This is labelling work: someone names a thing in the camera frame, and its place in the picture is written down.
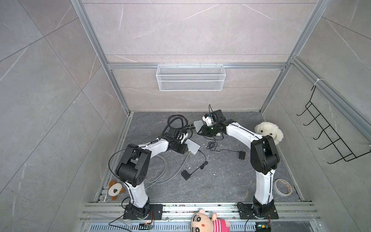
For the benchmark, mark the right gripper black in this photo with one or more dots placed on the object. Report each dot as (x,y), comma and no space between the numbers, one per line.
(204,131)

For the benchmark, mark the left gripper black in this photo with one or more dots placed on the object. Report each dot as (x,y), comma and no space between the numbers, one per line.
(184,149)

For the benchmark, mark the white network switch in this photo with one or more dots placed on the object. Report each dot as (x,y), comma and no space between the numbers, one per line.
(198,125)
(192,146)

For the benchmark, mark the black power adapter with plug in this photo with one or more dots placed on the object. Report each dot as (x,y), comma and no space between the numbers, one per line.
(213,146)

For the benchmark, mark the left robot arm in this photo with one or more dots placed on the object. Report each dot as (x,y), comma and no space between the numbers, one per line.
(133,166)

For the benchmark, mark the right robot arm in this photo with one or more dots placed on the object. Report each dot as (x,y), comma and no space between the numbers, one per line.
(263,158)

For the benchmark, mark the large white plush dog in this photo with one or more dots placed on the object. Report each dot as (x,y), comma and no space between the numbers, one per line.
(268,128)

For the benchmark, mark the brown white plush toy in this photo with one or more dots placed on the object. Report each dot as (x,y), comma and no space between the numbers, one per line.
(115,189)

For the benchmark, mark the pink striped cartoon doll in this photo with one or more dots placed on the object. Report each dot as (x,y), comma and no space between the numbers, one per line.
(202,223)

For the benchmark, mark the roll of tape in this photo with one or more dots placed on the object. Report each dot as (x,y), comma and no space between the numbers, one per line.
(282,187)

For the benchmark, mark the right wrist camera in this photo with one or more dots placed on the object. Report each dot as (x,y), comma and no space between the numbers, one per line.
(208,119)

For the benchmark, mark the white wire mesh basket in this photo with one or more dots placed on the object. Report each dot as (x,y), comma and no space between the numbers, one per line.
(190,77)

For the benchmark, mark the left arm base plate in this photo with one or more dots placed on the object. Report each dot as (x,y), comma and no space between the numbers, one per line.
(156,211)

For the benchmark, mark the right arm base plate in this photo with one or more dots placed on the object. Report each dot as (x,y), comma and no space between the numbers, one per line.
(246,211)

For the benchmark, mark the black wire hook rack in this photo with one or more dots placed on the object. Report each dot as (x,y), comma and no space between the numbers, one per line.
(329,132)

